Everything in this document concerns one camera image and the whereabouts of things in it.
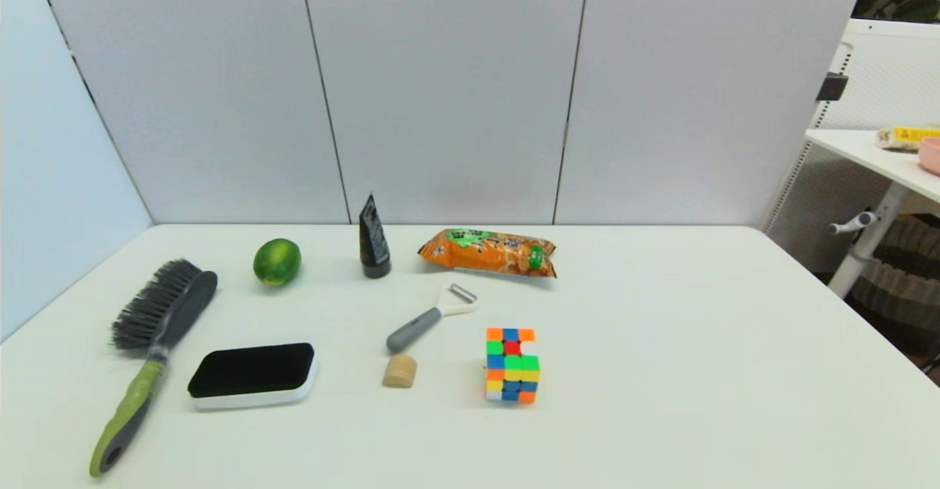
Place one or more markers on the white perforated partition panel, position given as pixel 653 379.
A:
pixel 888 70

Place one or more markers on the black and white eraser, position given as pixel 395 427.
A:
pixel 250 370

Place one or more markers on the orange snack bag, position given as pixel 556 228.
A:
pixel 488 252

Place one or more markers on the pink bowl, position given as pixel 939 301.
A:
pixel 931 155

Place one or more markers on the small wooden cork cylinder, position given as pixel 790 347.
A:
pixel 399 371

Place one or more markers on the yellow box on side table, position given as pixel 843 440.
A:
pixel 907 136

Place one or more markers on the black clamp box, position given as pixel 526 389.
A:
pixel 832 87

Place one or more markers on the striped brown fabric basket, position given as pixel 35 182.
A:
pixel 903 283

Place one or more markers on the multicolour rubiks cube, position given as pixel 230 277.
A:
pixel 512 368

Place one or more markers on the white side table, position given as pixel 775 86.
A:
pixel 866 153

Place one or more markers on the green lime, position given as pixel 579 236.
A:
pixel 277 262

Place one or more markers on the black squeeze tube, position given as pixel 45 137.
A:
pixel 374 243

